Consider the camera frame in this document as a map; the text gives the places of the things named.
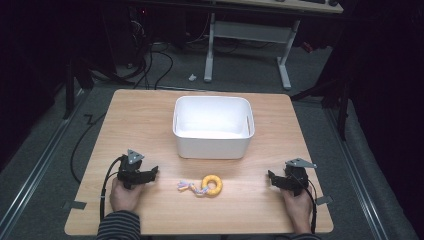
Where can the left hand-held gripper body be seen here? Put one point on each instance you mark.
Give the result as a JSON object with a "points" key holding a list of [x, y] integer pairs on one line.
{"points": [[130, 173]]}

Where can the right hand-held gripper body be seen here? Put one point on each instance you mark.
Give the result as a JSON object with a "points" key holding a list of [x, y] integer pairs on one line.
{"points": [[296, 178]]}

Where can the person's left hand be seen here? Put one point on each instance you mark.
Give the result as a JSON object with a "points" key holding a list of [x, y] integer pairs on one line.
{"points": [[125, 198]]}

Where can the person's right hand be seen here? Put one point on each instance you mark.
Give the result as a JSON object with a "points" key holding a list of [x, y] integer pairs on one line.
{"points": [[298, 208]]}

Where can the grey tape piece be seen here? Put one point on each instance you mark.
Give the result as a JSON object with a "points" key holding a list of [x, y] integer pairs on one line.
{"points": [[75, 204], [324, 200]]}

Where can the white plastic bin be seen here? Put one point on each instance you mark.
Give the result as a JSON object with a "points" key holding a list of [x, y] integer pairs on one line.
{"points": [[213, 128]]}

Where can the dark metal stand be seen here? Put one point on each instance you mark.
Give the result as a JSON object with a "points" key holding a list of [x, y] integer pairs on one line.
{"points": [[340, 106], [70, 90]]}

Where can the small white floor scrap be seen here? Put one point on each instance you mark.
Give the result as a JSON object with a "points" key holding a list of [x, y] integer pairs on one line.
{"points": [[192, 77]]}

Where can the dark computer tower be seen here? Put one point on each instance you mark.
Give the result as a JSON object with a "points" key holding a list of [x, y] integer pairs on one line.
{"points": [[128, 33]]}

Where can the grey-legged desk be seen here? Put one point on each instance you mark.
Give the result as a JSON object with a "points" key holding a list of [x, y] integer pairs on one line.
{"points": [[248, 31]]}

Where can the metal floor rail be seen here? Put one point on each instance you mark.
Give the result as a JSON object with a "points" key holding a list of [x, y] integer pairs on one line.
{"points": [[36, 170], [358, 180]]}

